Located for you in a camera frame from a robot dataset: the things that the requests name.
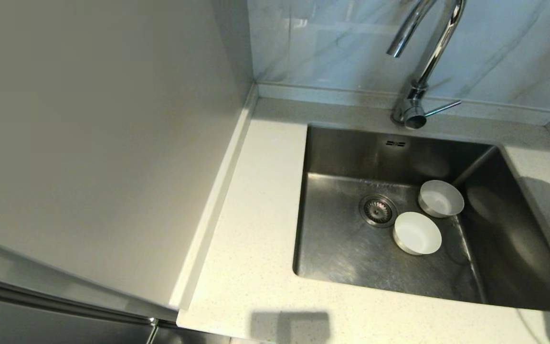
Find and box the small grey bowl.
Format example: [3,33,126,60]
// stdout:
[417,180,465,219]

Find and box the stainless steel sink basin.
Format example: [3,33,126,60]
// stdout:
[292,124,550,313]

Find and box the tall grey refrigerator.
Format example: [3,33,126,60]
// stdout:
[0,0,256,344]

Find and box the thin chrome faucet lever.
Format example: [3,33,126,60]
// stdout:
[423,100,462,118]

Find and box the round metal drain strainer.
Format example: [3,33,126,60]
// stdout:
[359,194,398,228]

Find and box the small white bowl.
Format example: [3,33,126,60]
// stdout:
[392,212,443,256]

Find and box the chrome gooseneck faucet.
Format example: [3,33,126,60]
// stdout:
[386,0,466,130]

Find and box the steel refrigerator door handle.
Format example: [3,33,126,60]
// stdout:
[145,316,161,344]

